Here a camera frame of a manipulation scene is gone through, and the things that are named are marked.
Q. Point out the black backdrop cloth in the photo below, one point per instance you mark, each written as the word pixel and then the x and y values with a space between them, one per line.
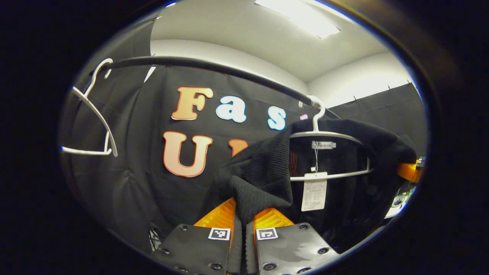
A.
pixel 133 172

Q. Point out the black knit jacket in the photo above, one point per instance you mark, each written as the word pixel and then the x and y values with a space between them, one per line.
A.
pixel 267 172

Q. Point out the white paper hang tag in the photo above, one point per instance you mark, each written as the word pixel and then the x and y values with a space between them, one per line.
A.
pixel 314 194

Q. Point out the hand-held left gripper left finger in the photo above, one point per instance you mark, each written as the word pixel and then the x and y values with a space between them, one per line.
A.
pixel 191 248

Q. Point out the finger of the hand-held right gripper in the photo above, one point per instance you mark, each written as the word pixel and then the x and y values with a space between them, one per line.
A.
pixel 408 172

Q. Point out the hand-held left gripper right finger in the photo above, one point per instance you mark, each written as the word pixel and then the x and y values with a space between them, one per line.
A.
pixel 290 248

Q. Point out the glass bowl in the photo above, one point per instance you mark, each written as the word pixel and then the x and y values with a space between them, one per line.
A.
pixel 398 201

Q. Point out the white side table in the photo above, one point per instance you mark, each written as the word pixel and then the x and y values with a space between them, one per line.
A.
pixel 393 212

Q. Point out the black clothes rack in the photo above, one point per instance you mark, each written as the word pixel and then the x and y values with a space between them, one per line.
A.
pixel 172 59

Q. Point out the white hanger with crossbar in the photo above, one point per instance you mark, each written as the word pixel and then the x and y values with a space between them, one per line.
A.
pixel 84 151
pixel 344 174

